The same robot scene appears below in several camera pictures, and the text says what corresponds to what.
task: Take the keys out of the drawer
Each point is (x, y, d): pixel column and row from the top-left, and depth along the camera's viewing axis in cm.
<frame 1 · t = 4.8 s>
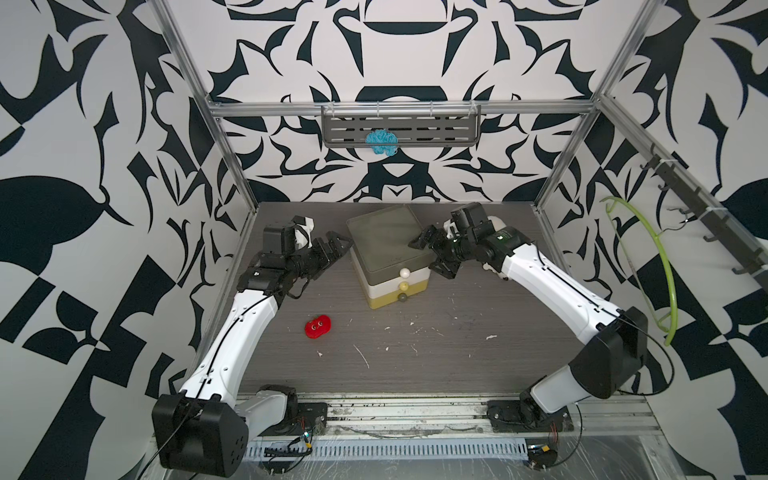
left hand: (342, 244, 77), fingers open
right hand: (416, 248, 78), fingers open
stacked drawer unit olive cream: (389, 270, 78), point 23 cm above the table
red toy with eyes: (318, 326, 88), point 3 cm above the table
teal crumpled scrunchie: (382, 141, 93), point 35 cm above the table

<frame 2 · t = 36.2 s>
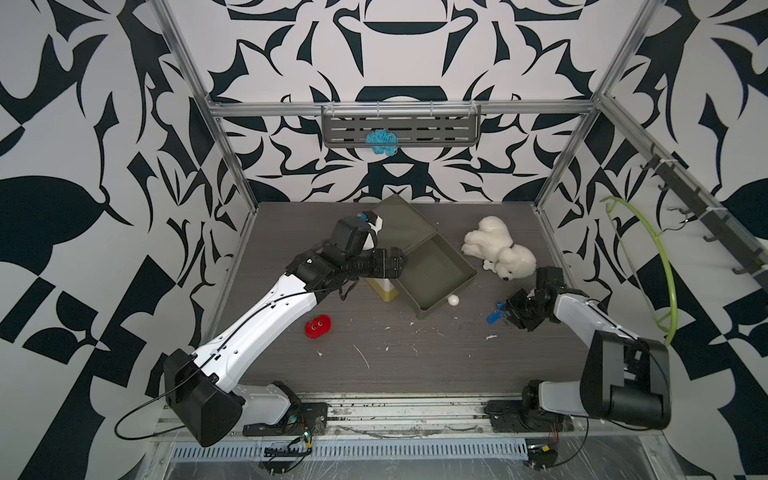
left hand: (391, 253, 74), fingers open
right hand: (504, 303, 91), fingers open
stacked drawer unit olive cream: (406, 228, 94), point 17 cm above the table
blue tagged key: (494, 317, 93), on the table
the other named things where they were.

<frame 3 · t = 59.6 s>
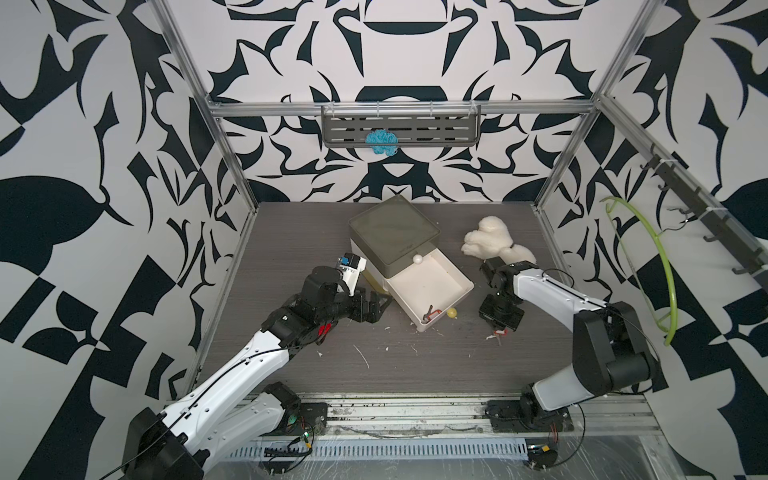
left hand: (377, 288, 75), fingers open
right hand: (489, 320, 88), fingers closed
white middle drawer: (434, 281, 95), point 6 cm above the table
red key tag: (431, 315, 87), point 7 cm above the table
red tagged key: (496, 334, 88), point 2 cm above the table
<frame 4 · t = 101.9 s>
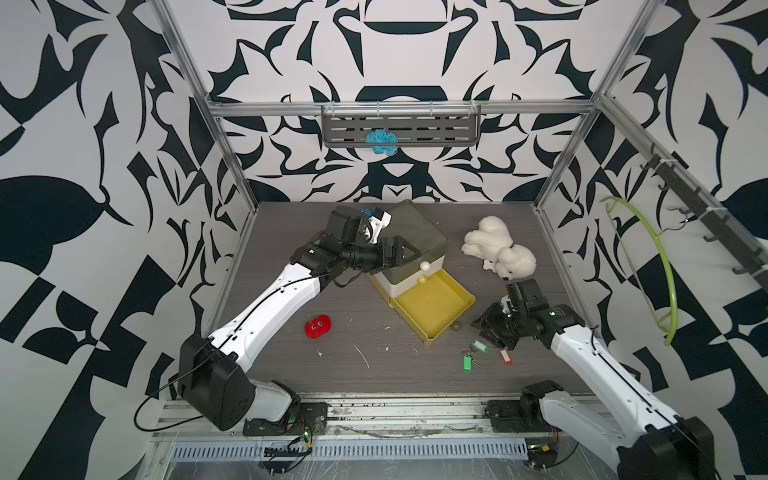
left hand: (408, 252, 72), fingers open
right hand: (473, 321, 81), fingers open
red key tag: (506, 357, 86), on the table
yellow bottom drawer: (433, 305, 94), point 2 cm above the table
green tagged key: (478, 345, 87), on the table
